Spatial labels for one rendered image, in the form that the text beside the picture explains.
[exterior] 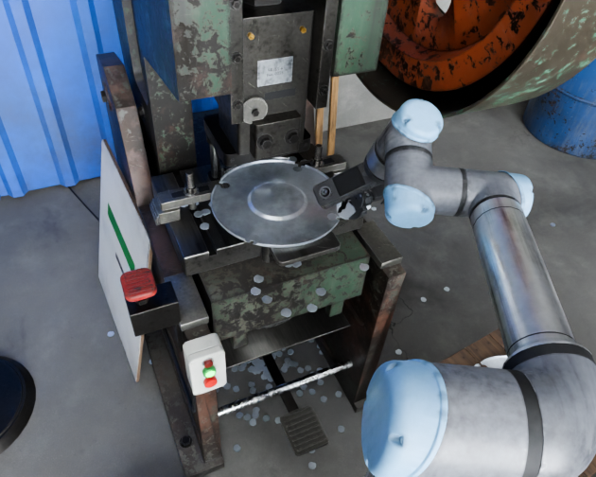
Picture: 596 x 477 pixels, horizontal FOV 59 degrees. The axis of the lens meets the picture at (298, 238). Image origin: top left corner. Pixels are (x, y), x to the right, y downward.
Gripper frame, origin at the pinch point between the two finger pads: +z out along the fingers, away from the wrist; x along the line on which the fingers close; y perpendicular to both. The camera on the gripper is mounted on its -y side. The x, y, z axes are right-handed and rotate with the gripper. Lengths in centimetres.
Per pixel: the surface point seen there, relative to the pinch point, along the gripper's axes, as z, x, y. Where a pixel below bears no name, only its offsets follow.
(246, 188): 8.1, 14.3, -14.4
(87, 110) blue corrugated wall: 97, 104, -35
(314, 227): 0.8, -1.2, -6.2
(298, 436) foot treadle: 51, -41, -13
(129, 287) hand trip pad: 3.1, -1.2, -44.8
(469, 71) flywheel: -27.6, 10.5, 22.9
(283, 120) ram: -11.6, 17.8, -8.7
